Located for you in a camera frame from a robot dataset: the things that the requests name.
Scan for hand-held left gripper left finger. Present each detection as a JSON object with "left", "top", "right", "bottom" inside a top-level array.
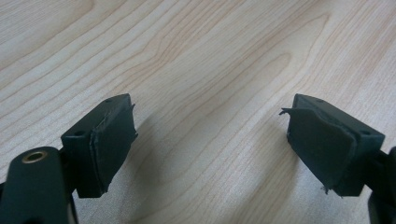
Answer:
[{"left": 60, "top": 92, "right": 139, "bottom": 199}]

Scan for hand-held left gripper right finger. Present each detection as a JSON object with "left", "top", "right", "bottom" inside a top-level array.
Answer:
[{"left": 278, "top": 92, "right": 387, "bottom": 198}]

